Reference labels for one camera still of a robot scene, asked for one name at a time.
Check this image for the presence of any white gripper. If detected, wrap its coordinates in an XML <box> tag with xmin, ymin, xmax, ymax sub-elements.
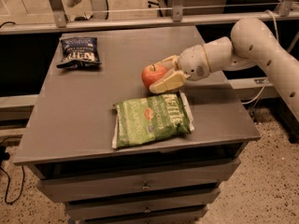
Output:
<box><xmin>149</xmin><ymin>45</ymin><xmax>210</xmax><ymax>94</ymax></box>

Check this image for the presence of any red apple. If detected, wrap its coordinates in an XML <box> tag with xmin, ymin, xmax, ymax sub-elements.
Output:
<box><xmin>141</xmin><ymin>64</ymin><xmax>167</xmax><ymax>89</ymax></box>

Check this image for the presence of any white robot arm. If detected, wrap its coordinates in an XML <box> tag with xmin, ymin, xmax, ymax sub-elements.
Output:
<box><xmin>149</xmin><ymin>18</ymin><xmax>299</xmax><ymax>120</ymax></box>

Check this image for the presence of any green jalapeno chip bag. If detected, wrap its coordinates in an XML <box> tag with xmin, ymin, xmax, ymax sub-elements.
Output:
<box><xmin>112</xmin><ymin>91</ymin><xmax>194</xmax><ymax>149</ymax></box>

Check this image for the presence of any dark blue chip bag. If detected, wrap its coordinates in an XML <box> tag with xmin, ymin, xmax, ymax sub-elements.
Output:
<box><xmin>57</xmin><ymin>37</ymin><xmax>101</xmax><ymax>69</ymax></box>

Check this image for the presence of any grey drawer cabinet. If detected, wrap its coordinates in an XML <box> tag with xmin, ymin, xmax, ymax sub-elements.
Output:
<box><xmin>14</xmin><ymin>26</ymin><xmax>260</xmax><ymax>224</ymax></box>

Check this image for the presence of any white cable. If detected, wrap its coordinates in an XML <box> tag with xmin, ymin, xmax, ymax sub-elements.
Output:
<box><xmin>241</xmin><ymin>9</ymin><xmax>280</xmax><ymax>105</ymax></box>

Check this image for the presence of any metal railing frame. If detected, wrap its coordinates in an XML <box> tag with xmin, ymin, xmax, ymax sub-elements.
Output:
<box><xmin>0</xmin><ymin>0</ymin><xmax>298</xmax><ymax>35</ymax></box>

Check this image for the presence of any black floor cable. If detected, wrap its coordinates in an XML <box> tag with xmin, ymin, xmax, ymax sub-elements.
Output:
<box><xmin>0</xmin><ymin>136</ymin><xmax>26</xmax><ymax>205</ymax></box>

